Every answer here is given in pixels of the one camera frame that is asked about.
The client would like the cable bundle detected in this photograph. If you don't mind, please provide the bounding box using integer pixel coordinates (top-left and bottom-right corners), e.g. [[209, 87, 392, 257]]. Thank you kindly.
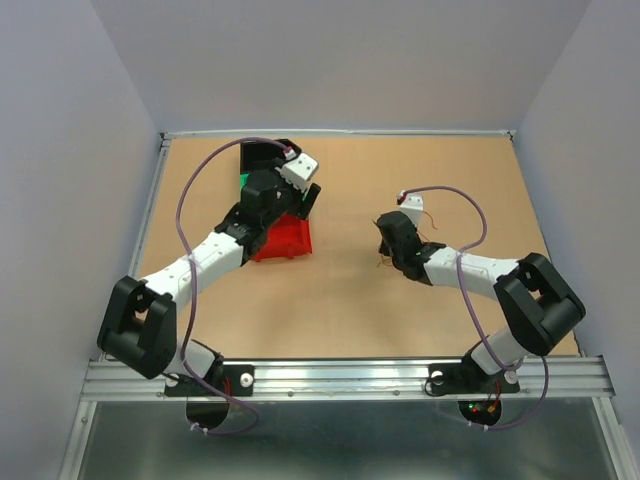
[[374, 212, 441, 269]]

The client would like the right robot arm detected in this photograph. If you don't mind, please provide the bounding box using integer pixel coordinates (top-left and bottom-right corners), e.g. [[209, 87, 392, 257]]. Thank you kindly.
[[375, 211, 586, 396]]

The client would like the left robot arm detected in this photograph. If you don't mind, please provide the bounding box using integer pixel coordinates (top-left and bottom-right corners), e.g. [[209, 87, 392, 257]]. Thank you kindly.
[[97, 170, 321, 394]]

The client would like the red plastic bin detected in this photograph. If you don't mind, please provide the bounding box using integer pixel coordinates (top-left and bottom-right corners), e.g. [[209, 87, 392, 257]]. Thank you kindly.
[[252, 215, 313, 262]]

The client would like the black plastic bin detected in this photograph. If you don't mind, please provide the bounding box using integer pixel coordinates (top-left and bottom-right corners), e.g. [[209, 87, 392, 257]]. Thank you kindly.
[[240, 141, 286, 174]]

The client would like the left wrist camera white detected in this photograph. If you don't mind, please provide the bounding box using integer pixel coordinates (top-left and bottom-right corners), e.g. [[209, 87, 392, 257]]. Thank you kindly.
[[280, 153, 319, 192]]

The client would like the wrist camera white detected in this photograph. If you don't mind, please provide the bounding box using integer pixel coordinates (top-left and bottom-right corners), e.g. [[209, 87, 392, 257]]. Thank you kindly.
[[396, 191, 424, 225], [280, 153, 319, 192]]

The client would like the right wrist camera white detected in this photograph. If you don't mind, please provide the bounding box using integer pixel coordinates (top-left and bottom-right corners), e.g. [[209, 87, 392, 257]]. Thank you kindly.
[[396, 191, 424, 225]]

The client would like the aluminium mounting rail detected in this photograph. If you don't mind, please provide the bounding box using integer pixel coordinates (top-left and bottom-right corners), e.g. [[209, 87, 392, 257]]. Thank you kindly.
[[80, 356, 615, 403]]

